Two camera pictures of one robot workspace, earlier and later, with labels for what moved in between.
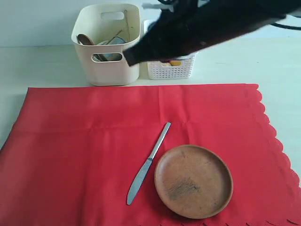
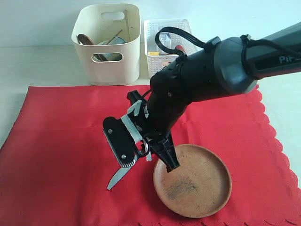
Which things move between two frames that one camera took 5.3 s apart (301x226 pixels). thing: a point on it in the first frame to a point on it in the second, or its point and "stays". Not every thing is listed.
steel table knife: [142, 173] to [118, 176]
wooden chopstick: [128, 28] stays
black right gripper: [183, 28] to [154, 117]
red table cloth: [72, 154] stays
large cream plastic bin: [100, 31] stays
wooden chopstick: [114, 36] stays
